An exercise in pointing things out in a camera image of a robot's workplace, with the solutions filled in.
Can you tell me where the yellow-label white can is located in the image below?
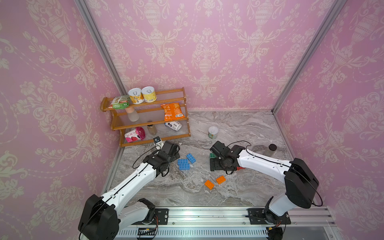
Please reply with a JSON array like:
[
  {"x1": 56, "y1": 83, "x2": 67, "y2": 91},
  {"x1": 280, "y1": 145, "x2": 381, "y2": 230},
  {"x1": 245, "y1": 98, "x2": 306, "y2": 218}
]
[{"x1": 142, "y1": 86, "x2": 157, "y2": 103}]

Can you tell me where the light blue large lego brick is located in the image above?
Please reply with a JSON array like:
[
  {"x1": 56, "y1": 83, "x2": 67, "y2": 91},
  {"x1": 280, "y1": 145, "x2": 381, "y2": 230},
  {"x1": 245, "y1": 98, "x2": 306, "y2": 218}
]
[{"x1": 178, "y1": 159, "x2": 191, "y2": 171}]

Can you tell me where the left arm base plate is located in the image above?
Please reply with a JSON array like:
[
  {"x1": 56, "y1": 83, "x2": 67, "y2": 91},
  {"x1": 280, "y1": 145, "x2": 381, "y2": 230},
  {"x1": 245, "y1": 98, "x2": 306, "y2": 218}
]
[{"x1": 140, "y1": 208, "x2": 169, "y2": 225}]

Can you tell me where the orange-label white can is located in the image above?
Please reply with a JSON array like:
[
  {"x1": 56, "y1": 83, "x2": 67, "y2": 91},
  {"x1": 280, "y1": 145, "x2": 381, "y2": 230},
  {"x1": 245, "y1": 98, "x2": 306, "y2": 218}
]
[{"x1": 128, "y1": 88, "x2": 145, "y2": 105}]

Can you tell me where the small green white-lid cup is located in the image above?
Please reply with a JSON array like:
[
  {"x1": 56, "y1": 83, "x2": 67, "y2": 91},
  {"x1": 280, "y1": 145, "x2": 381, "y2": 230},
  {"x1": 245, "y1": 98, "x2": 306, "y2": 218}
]
[{"x1": 208, "y1": 126, "x2": 219, "y2": 139}]

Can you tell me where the brown spice jar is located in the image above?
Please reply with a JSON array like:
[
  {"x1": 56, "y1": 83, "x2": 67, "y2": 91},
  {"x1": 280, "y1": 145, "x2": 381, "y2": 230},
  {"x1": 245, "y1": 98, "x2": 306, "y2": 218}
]
[{"x1": 147, "y1": 125, "x2": 157, "y2": 136}]

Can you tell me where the orange lego brick front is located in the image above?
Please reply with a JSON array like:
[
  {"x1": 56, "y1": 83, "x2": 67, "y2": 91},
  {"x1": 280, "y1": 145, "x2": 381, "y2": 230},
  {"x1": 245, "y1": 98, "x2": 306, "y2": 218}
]
[{"x1": 204, "y1": 180, "x2": 215, "y2": 190}]

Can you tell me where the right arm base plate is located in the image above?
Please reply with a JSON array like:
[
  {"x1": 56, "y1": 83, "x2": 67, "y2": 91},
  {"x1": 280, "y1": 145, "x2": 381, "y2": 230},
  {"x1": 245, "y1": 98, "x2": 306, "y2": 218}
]
[{"x1": 246, "y1": 208, "x2": 292, "y2": 226}]

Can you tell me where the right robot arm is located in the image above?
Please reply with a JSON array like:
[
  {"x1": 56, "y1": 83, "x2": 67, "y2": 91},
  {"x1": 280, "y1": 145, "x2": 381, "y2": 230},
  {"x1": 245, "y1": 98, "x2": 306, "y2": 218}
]
[{"x1": 210, "y1": 141, "x2": 319, "y2": 225}]

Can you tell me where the black-lid grey jar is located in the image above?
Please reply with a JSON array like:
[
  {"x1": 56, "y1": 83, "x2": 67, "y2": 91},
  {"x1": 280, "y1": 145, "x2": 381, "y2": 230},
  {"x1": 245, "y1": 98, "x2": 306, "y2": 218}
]
[{"x1": 263, "y1": 144, "x2": 277, "y2": 157}]

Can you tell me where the orange lego brick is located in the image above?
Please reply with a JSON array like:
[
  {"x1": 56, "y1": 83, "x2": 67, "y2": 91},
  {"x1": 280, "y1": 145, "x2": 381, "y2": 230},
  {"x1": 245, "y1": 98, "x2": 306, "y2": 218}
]
[
  {"x1": 216, "y1": 176, "x2": 226, "y2": 185},
  {"x1": 204, "y1": 180, "x2": 215, "y2": 190}
]

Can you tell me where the orange chips bag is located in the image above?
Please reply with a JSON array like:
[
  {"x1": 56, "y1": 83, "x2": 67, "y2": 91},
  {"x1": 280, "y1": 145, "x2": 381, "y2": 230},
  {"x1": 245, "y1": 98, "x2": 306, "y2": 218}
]
[{"x1": 161, "y1": 103, "x2": 185, "y2": 122}]

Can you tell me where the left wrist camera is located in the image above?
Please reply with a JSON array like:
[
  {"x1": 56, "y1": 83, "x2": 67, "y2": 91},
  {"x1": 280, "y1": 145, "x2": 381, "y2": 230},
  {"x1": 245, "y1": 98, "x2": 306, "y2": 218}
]
[{"x1": 153, "y1": 137, "x2": 164, "y2": 150}]

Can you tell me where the light blue small lego brick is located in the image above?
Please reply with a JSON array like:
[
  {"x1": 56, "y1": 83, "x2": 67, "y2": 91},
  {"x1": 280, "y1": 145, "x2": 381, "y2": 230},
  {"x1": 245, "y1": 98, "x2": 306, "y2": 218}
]
[{"x1": 186, "y1": 154, "x2": 196, "y2": 164}]

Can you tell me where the aluminium mounting rail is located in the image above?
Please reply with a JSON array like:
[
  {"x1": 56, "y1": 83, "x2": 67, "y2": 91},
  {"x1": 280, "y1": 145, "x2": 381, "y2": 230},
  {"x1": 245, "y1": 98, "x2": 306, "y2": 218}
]
[{"x1": 113, "y1": 207, "x2": 343, "y2": 240}]

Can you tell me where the green snack packet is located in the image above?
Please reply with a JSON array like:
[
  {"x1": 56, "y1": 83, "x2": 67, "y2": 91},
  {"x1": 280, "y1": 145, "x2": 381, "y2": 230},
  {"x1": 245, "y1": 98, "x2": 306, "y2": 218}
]
[{"x1": 108, "y1": 95, "x2": 130, "y2": 110}]

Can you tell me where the white blueberry yogurt bottle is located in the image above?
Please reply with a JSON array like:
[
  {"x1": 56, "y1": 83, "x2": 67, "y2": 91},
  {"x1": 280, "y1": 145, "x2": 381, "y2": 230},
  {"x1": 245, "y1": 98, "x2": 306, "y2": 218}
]
[{"x1": 165, "y1": 121, "x2": 183, "y2": 132}]

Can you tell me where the pink strawberry drink cup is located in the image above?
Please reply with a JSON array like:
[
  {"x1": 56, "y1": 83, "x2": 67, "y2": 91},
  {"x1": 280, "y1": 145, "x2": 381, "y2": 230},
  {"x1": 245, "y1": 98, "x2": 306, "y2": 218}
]
[{"x1": 124, "y1": 127, "x2": 146, "y2": 143}]

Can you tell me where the wooden three-tier shelf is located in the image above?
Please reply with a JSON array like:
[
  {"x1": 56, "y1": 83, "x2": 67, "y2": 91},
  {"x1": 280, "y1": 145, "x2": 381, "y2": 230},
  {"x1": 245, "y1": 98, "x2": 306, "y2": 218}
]
[{"x1": 100, "y1": 88, "x2": 191, "y2": 148}]

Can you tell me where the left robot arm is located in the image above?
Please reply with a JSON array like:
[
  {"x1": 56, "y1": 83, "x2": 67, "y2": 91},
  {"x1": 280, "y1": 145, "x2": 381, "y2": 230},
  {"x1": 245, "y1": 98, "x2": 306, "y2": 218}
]
[{"x1": 78, "y1": 138, "x2": 180, "y2": 240}]

